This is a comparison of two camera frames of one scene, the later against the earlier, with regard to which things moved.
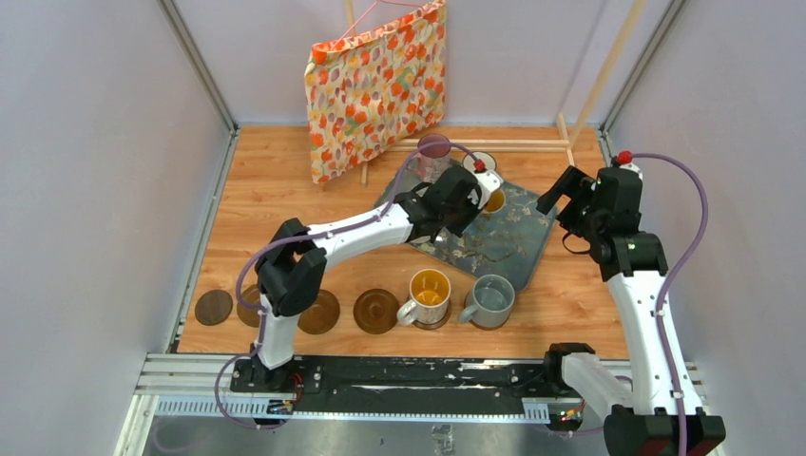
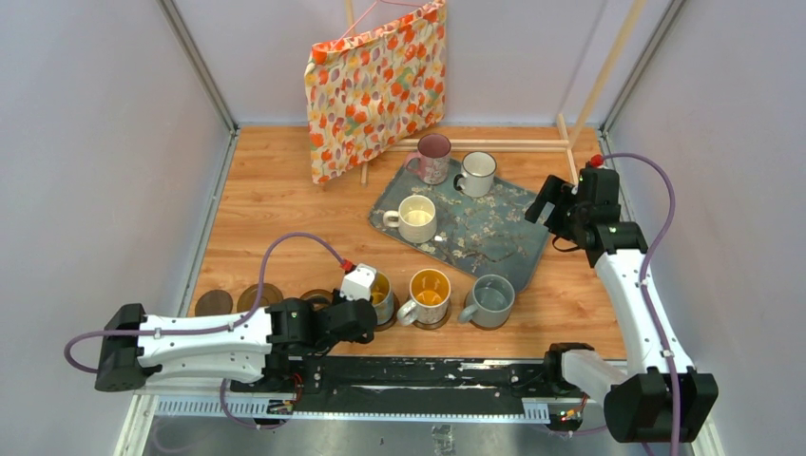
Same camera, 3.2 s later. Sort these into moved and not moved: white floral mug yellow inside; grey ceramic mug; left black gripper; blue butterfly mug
Moved: left black gripper; blue butterfly mug
Not moved: white floral mug yellow inside; grey ceramic mug
